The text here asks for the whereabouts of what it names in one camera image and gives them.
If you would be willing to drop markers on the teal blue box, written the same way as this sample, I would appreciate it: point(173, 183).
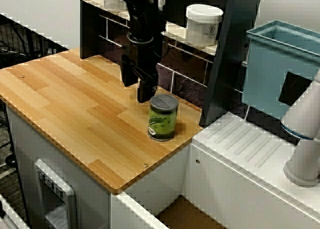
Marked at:
point(265, 76)

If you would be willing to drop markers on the dark upright panel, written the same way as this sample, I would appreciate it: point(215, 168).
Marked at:
point(225, 64)

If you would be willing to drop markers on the aluminium frame rail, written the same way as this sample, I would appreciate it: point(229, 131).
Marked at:
point(10, 214)

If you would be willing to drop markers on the black metal stand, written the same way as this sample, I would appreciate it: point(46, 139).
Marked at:
point(15, 46)

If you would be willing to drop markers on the white toy kitchen cabinet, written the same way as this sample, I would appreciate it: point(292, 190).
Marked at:
point(25, 139)

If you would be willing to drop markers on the green pea can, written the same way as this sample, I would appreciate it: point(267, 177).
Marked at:
point(162, 119)

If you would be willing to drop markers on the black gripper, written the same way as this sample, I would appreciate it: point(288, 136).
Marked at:
point(147, 59)

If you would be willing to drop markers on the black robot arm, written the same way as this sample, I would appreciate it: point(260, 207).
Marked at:
point(145, 16)

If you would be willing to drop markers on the white toy sink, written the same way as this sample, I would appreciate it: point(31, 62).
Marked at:
point(225, 164)

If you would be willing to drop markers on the translucent white jar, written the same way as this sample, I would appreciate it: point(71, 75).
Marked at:
point(113, 2)

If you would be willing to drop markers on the white printed lidded jar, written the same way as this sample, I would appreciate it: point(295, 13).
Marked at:
point(203, 26)

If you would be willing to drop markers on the grey toy faucet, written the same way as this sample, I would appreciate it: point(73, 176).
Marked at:
point(303, 139)

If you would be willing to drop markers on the white shelf board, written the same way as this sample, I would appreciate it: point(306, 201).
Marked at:
point(175, 31)

